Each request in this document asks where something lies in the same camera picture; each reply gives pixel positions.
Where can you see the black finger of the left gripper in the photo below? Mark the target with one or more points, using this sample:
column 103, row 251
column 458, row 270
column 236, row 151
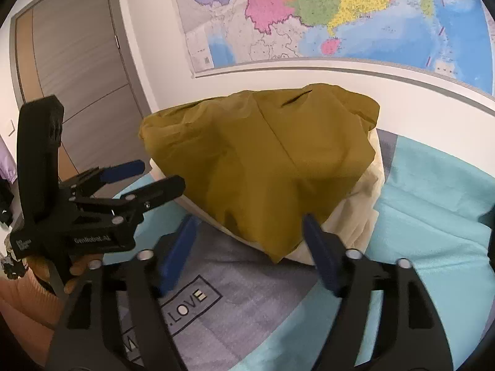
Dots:
column 93, row 179
column 135, row 204

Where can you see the colourful wall map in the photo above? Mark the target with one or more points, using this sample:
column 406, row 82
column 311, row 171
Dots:
column 454, row 38

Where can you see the pink sleeved left forearm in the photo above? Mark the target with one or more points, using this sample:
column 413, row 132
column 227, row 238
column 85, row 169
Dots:
column 31, row 311

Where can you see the mustard brown jacket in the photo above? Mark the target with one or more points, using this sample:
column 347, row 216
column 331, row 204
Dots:
column 259, row 161

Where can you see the grey wooden door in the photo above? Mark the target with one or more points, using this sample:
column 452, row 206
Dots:
column 77, row 50

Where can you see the left hand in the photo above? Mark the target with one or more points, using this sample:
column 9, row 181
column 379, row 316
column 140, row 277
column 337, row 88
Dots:
column 73, row 270

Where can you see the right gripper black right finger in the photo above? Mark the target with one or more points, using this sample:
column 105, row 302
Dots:
column 410, row 334

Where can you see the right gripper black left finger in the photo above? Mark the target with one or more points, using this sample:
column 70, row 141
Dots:
column 89, row 335

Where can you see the teal grey bed sheet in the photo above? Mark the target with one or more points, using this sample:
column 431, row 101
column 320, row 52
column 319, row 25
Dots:
column 234, row 309

